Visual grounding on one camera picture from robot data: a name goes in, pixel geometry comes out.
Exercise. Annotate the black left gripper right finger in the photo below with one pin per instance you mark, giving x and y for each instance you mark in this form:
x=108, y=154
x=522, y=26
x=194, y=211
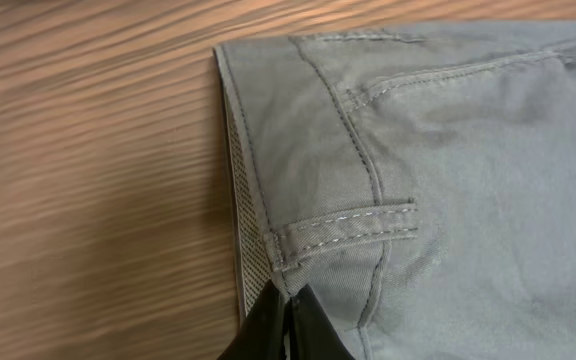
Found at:
x=311, y=334

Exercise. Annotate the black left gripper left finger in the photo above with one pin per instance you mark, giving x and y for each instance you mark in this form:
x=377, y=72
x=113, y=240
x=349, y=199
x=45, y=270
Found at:
x=261, y=336

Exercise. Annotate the grey shorts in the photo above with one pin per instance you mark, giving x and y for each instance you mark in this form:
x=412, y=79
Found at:
x=420, y=179

